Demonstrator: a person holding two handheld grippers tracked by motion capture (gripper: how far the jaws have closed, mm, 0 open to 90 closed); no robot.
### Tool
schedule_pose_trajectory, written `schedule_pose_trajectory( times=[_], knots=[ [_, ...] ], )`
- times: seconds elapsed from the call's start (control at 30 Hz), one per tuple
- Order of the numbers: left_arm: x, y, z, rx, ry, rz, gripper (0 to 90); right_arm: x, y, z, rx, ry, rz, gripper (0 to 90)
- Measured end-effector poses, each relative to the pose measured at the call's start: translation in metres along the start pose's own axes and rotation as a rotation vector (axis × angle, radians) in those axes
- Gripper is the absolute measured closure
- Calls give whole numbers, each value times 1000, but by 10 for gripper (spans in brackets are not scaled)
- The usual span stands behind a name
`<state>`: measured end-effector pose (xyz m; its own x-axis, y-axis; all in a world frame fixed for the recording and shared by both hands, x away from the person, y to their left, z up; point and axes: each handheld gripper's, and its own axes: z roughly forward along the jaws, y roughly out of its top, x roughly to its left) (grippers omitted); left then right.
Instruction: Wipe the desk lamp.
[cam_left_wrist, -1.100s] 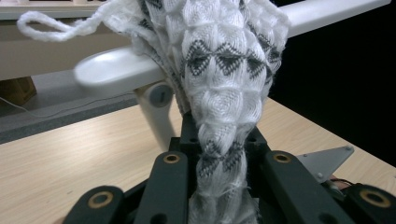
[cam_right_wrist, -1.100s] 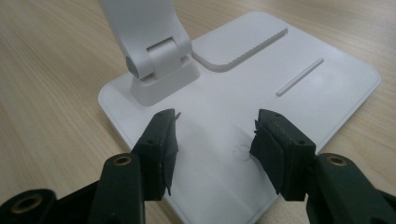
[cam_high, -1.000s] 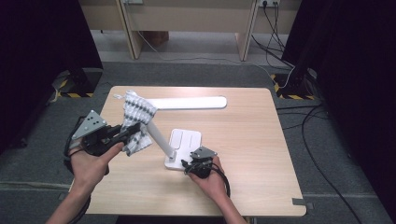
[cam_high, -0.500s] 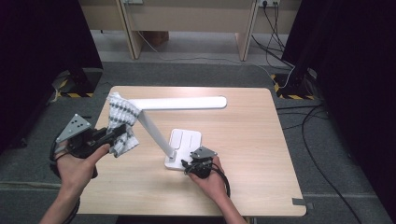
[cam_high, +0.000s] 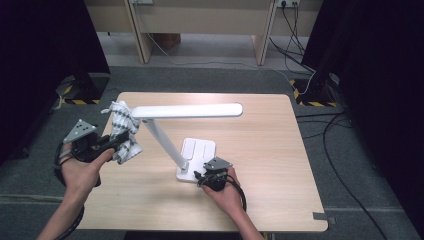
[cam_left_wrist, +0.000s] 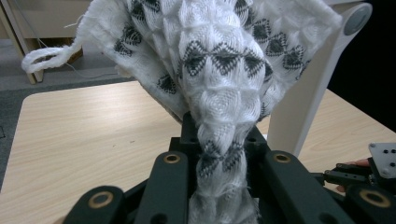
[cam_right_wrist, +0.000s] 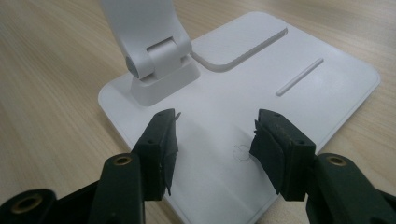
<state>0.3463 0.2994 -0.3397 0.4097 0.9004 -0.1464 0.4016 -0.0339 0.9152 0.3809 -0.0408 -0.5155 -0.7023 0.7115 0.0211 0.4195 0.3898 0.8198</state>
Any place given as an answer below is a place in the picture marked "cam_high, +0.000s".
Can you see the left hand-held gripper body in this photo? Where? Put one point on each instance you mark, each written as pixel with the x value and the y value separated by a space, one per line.
pixel 83 146

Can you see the black curtain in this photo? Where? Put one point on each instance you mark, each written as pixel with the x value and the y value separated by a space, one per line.
pixel 40 50
pixel 383 66

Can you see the person's right hand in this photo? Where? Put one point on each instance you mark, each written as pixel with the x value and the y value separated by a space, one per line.
pixel 230 198

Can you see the white cloth with black pattern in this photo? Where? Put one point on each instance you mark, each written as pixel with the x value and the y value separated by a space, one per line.
pixel 123 121

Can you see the white wall socket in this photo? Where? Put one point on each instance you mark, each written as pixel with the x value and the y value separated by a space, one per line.
pixel 288 2

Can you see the stand base with hazard tape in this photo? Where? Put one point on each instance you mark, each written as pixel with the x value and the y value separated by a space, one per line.
pixel 313 90
pixel 88 88

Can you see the brown cardboard box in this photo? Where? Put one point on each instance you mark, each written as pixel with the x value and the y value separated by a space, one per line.
pixel 168 40

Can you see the person's left hand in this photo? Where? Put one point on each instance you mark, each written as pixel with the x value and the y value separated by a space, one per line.
pixel 80 176

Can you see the white desk lamp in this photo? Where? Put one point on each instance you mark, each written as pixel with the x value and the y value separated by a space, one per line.
pixel 198 151

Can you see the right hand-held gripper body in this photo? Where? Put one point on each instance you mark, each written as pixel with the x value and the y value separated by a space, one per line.
pixel 216 178

